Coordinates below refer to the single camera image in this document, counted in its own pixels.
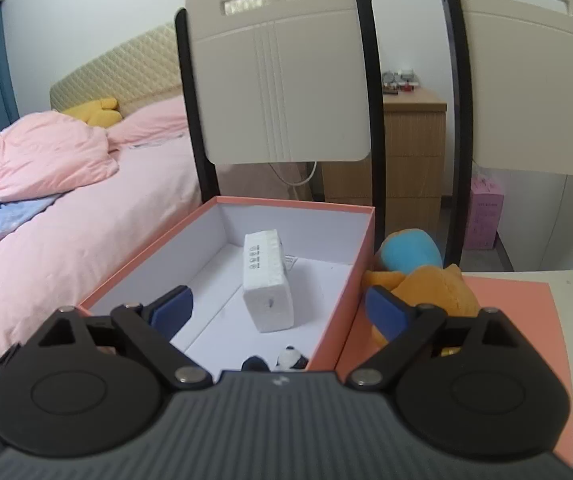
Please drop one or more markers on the bed with pink sheet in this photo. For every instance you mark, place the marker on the bed with pink sheet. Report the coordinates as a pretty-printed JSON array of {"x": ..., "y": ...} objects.
[{"x": 116, "y": 230}]

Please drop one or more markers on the pink duvet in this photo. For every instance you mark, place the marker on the pink duvet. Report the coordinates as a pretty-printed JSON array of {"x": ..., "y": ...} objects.
[{"x": 41, "y": 155}]

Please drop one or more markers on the orange and blue plush toy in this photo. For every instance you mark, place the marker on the orange and blue plush toy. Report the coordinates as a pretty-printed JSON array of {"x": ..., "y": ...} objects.
[{"x": 436, "y": 285}]

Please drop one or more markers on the orange cardboard box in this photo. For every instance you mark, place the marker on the orange cardboard box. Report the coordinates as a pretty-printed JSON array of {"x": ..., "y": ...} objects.
[{"x": 337, "y": 317}]

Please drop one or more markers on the pink pillow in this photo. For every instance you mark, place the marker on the pink pillow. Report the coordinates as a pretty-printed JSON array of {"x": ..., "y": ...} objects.
[{"x": 151, "y": 120}]

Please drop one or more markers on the grey small object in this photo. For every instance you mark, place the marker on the grey small object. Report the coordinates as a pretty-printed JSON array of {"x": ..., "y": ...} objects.
[{"x": 400, "y": 76}]

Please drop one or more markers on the small dark blue toy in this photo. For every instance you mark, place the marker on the small dark blue toy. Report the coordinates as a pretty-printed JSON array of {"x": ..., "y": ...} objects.
[{"x": 255, "y": 364}]

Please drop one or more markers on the small panda toy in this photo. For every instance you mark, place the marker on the small panda toy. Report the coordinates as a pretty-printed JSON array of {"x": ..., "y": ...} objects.
[{"x": 290, "y": 357}]

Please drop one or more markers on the red small object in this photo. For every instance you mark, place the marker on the red small object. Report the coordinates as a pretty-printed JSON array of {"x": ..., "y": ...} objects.
[{"x": 402, "y": 89}]

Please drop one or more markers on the white chair with black frame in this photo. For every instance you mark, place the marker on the white chair with black frame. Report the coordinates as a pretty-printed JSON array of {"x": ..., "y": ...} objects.
[
  {"x": 531, "y": 70},
  {"x": 276, "y": 70}
]

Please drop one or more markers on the wooden nightstand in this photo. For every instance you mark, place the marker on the wooden nightstand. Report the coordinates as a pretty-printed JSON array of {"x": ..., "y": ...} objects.
[{"x": 411, "y": 170}]

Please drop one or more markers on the yellow plush toy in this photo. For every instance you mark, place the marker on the yellow plush toy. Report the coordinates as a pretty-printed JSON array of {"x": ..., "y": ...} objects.
[{"x": 97, "y": 112}]

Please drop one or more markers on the orange box lid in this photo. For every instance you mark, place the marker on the orange box lid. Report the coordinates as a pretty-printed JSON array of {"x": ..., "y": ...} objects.
[{"x": 511, "y": 300}]

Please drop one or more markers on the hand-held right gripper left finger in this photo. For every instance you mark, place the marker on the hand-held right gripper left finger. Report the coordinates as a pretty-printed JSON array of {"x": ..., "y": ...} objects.
[{"x": 172, "y": 310}]

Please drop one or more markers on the pink carton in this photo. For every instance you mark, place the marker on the pink carton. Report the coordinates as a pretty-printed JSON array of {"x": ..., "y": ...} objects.
[{"x": 486, "y": 212}]

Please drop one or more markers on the beige quilted headboard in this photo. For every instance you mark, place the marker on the beige quilted headboard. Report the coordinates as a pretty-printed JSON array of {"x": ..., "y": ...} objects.
[{"x": 131, "y": 67}]

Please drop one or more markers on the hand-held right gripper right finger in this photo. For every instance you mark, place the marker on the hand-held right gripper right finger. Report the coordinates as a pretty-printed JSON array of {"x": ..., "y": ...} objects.
[{"x": 386, "y": 314}]

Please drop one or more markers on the blue patterned cloth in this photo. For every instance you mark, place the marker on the blue patterned cloth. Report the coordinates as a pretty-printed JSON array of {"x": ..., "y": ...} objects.
[{"x": 1, "y": 220}]

